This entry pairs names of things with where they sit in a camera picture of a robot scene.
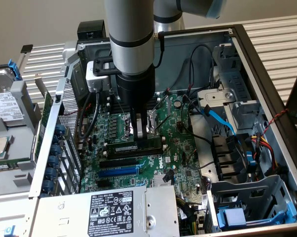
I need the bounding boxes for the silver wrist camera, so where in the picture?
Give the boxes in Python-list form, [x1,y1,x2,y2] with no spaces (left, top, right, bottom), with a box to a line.
[85,61,112,94]

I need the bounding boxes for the silver power supply unit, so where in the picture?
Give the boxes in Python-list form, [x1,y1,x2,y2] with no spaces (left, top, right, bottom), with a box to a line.
[31,185,181,237]

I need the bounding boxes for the green graphics card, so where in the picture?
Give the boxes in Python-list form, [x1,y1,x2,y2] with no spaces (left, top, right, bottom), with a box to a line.
[33,73,55,165]

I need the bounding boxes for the grey disk bay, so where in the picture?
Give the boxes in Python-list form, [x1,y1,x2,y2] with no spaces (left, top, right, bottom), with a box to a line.
[205,174,297,233]

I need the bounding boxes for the red black twisted wire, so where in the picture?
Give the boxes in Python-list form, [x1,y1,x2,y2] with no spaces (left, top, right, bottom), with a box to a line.
[260,108,290,135]

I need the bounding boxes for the black camera cable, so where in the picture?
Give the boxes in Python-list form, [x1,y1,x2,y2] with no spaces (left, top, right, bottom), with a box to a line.
[77,90,102,142]

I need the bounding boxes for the blue plastic clip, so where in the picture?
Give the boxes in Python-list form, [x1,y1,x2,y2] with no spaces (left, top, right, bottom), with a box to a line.
[246,150,257,168]

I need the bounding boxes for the CPU socket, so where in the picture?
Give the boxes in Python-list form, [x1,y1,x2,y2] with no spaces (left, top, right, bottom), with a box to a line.
[122,108,161,139]

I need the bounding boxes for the silver chipset heatsink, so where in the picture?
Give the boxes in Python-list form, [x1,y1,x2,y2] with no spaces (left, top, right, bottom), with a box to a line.
[153,174,175,187]

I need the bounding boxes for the blue SATA wire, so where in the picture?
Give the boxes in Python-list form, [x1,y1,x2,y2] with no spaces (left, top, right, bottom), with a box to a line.
[200,105,238,136]

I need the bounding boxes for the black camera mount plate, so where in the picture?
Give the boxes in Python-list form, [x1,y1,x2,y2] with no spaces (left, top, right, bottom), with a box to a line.
[93,56,121,77]

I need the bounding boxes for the long black expansion slot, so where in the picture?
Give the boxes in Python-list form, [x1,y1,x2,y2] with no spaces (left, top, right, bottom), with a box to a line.
[99,158,137,169]

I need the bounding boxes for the red yellow power wires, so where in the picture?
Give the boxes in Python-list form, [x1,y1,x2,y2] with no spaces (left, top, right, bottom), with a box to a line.
[251,132,287,177]

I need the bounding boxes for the silver hard disk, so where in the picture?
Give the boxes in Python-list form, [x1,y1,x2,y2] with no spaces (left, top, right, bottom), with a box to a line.
[0,68,26,128]

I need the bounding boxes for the blue plastic latch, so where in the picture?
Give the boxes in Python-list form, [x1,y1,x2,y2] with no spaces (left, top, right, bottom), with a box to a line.
[4,225,16,237]

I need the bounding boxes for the open PC case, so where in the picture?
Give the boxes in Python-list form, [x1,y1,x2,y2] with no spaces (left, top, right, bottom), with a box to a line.
[29,23,297,237]

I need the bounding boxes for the silver metal drive cage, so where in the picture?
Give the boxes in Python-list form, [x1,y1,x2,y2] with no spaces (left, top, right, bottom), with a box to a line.
[196,43,266,131]

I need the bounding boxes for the green Dell motherboard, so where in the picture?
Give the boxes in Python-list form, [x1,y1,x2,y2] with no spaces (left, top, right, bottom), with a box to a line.
[74,92,208,196]

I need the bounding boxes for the black box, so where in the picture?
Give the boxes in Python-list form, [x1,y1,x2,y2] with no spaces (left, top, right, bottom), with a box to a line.
[77,21,110,40]

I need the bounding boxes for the black arm connector cable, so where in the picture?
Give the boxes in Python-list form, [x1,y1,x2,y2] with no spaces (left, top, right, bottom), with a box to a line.
[156,31,167,68]

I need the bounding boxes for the white metal base panel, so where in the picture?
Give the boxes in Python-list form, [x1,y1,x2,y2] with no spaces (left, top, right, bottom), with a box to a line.
[0,194,39,237]

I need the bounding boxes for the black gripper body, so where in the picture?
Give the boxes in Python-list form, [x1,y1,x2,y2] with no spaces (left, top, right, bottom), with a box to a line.
[115,66,156,116]

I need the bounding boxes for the blue expansion slot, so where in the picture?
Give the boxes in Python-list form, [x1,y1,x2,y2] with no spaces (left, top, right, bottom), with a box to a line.
[98,165,139,178]

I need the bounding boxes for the metal socket cover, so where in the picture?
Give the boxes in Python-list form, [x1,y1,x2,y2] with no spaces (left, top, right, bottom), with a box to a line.
[150,95,171,131]

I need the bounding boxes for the blue hard disk bracket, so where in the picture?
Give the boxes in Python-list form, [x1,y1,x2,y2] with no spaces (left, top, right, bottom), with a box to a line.
[8,59,23,81]

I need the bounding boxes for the grey parts rack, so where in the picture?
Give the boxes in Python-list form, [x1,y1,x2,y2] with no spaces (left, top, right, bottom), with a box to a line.
[0,80,44,198]

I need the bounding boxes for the black plastic drive holder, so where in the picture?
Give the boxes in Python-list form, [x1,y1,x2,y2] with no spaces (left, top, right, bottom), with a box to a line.
[211,133,253,185]

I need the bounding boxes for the blue disk carrier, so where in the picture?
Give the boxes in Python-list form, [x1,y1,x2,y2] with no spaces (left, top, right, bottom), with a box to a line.
[216,197,297,232]

